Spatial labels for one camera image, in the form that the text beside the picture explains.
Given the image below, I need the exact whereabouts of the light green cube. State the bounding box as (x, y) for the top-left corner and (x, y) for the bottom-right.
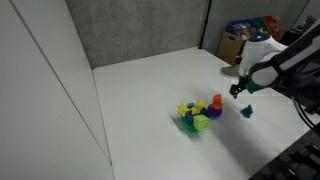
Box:
(192, 114), (211, 132)

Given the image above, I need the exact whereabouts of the brown toy storage box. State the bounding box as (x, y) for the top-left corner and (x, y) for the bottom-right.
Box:
(215, 14), (288, 66)

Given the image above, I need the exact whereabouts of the black equipment platform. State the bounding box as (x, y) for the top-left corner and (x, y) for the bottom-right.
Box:
(248, 123), (320, 180)

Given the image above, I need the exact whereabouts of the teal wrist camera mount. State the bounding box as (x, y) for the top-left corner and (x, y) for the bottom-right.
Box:
(245, 80), (268, 95)

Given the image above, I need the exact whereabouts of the yellow toy figure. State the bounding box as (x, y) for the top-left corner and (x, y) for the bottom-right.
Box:
(191, 99), (207, 116)

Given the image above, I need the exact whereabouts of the orange and purple toy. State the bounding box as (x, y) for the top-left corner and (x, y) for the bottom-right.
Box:
(206, 103), (223, 120)

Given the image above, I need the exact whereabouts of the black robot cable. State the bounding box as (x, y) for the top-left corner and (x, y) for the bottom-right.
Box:
(290, 95), (317, 129)

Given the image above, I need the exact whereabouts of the green bowl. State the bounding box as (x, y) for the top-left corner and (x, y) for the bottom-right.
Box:
(181, 114), (210, 133)

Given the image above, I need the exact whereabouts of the orange toy figure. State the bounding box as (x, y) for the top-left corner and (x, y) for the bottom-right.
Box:
(211, 93), (224, 111)

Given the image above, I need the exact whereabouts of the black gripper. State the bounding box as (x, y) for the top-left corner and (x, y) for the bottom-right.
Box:
(228, 75), (251, 100)

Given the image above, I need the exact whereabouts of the teal green toy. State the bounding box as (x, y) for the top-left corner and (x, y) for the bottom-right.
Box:
(239, 104), (255, 120)

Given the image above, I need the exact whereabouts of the yellow star toy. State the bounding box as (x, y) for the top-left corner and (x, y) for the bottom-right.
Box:
(176, 103), (191, 118)

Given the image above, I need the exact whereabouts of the black stand pole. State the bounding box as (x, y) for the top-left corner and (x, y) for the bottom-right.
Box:
(198, 0), (214, 50)

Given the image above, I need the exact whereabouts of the blue toy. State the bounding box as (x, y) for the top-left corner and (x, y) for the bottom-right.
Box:
(184, 101), (198, 125)

